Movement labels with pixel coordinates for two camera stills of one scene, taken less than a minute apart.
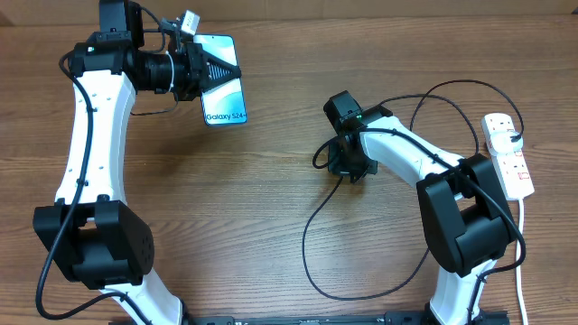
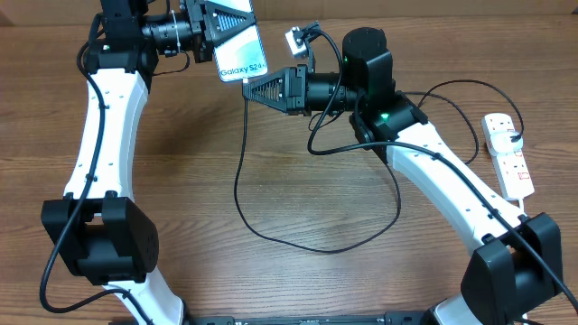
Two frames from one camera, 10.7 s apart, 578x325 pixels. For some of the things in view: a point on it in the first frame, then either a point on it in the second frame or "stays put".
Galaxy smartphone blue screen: [223, 106] to [242, 56]
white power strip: [511, 168] stays put
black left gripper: [199, 62] to [214, 15]
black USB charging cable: [410, 126] to [429, 90]
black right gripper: [338, 166] to [295, 88]
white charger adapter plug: [501, 142] stays put
